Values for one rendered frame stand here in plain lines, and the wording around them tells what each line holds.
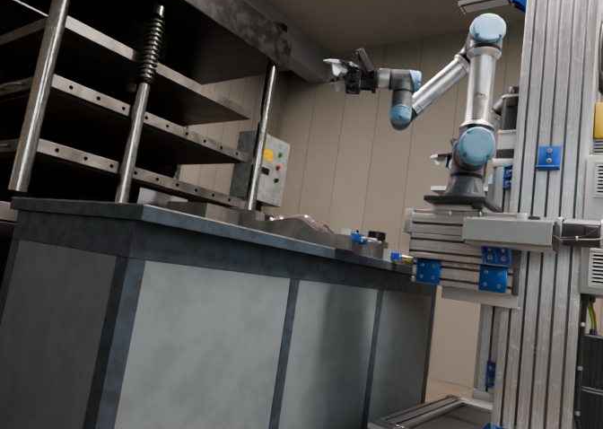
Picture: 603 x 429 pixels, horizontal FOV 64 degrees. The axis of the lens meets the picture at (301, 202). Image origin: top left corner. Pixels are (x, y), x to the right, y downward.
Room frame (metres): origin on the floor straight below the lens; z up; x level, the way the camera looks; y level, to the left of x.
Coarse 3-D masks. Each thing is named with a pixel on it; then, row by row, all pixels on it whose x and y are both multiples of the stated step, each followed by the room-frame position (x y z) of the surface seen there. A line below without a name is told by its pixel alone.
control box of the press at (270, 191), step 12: (240, 132) 2.81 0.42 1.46; (252, 132) 2.76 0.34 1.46; (240, 144) 2.80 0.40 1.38; (252, 144) 2.75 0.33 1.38; (276, 144) 2.86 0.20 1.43; (288, 144) 2.95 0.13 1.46; (264, 156) 2.79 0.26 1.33; (276, 156) 2.87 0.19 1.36; (288, 156) 2.96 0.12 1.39; (240, 168) 2.78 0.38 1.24; (264, 168) 2.80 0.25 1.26; (276, 168) 2.88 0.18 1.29; (240, 180) 2.77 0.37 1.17; (264, 180) 2.81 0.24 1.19; (276, 180) 2.88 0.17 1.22; (240, 192) 2.76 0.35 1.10; (264, 192) 2.83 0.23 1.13; (276, 192) 2.91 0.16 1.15; (264, 204) 2.92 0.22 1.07; (276, 204) 2.93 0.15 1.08
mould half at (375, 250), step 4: (336, 232) 2.39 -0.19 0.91; (364, 236) 2.07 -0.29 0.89; (372, 244) 2.13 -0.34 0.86; (376, 244) 2.16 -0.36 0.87; (380, 244) 2.19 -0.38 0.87; (384, 244) 2.22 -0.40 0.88; (388, 244) 2.24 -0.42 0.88; (364, 248) 2.08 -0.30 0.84; (368, 248) 2.10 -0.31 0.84; (372, 248) 2.13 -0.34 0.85; (376, 248) 2.16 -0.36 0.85; (380, 248) 2.19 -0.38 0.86; (384, 248) 2.22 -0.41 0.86; (364, 252) 2.08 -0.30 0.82; (368, 252) 2.11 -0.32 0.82; (372, 252) 2.14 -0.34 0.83; (376, 252) 2.16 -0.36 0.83; (380, 252) 2.20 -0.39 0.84; (372, 256) 2.14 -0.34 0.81; (376, 256) 2.17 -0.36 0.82; (380, 256) 2.20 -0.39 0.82
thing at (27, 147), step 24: (0, 0) 2.09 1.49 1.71; (48, 24) 1.65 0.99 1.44; (48, 48) 1.65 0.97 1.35; (48, 72) 1.66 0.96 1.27; (48, 96) 1.69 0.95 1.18; (264, 96) 2.58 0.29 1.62; (24, 120) 1.66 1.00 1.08; (264, 120) 2.57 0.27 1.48; (24, 144) 1.65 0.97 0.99; (264, 144) 2.59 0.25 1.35; (24, 168) 1.66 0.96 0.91; (24, 192) 1.66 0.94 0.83
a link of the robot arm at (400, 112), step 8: (392, 96) 1.68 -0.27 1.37; (400, 96) 1.65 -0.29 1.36; (408, 96) 1.65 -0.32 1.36; (392, 104) 1.67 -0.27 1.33; (400, 104) 1.65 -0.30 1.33; (408, 104) 1.65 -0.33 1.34; (392, 112) 1.67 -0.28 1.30; (400, 112) 1.65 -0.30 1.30; (408, 112) 1.66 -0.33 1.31; (392, 120) 1.69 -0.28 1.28; (400, 120) 1.67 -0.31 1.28; (408, 120) 1.67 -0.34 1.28
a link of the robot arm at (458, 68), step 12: (456, 60) 1.74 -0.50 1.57; (468, 60) 1.72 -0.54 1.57; (444, 72) 1.75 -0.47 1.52; (456, 72) 1.74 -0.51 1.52; (468, 72) 1.75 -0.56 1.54; (432, 84) 1.75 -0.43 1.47; (444, 84) 1.75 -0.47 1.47; (420, 96) 1.76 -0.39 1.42; (432, 96) 1.76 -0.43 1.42; (420, 108) 1.77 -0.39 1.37
